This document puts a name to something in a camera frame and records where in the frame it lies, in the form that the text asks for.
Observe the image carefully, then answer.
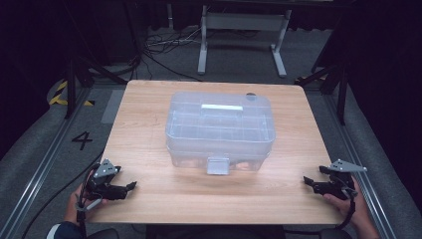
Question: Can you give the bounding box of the aluminium floor rail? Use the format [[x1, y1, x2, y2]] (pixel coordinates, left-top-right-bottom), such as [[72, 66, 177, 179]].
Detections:
[[321, 94, 397, 239], [0, 87, 95, 239]]

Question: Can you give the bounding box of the bundle of floor cables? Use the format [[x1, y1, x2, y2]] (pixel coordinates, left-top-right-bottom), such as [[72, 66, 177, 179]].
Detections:
[[140, 27, 204, 83]]

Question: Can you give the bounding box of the person's left hand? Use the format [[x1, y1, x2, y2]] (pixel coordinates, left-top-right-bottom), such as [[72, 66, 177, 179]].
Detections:
[[64, 183, 108, 227]]

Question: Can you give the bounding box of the white metal desk frame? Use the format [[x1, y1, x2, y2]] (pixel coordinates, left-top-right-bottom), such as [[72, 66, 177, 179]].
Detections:
[[197, 4, 293, 80]]

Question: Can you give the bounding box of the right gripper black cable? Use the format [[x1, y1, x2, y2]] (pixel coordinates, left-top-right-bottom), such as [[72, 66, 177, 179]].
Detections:
[[332, 188, 357, 231]]

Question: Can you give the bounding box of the person's right hand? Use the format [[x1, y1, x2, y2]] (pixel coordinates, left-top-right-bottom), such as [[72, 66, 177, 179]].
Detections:
[[322, 176, 381, 239]]

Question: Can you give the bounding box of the black metal stand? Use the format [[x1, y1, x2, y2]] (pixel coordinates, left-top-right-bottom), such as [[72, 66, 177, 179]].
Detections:
[[294, 59, 353, 126], [64, 56, 129, 120]]

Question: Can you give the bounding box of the clear plastic storage box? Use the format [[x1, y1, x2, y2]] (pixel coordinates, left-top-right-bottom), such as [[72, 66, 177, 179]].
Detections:
[[164, 91, 277, 176]]

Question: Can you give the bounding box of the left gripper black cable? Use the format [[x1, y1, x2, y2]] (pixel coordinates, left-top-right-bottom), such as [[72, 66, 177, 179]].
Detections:
[[75, 165, 101, 239]]

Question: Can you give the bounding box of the yellow black hazard tape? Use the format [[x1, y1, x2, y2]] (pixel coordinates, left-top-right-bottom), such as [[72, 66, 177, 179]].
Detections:
[[48, 80, 97, 108]]

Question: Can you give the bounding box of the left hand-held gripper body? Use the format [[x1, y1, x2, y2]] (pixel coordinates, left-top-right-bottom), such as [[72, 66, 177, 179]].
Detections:
[[83, 157, 129, 202]]

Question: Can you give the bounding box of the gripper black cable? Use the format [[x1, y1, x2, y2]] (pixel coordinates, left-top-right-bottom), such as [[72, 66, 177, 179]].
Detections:
[[332, 188, 357, 231], [75, 165, 101, 239]]

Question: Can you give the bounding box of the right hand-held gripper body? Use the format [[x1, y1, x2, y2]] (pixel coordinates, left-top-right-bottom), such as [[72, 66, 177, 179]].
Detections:
[[317, 158, 368, 202]]

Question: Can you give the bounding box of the black floor cable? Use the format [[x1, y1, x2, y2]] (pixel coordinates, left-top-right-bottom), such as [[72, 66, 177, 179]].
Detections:
[[20, 149, 106, 239]]

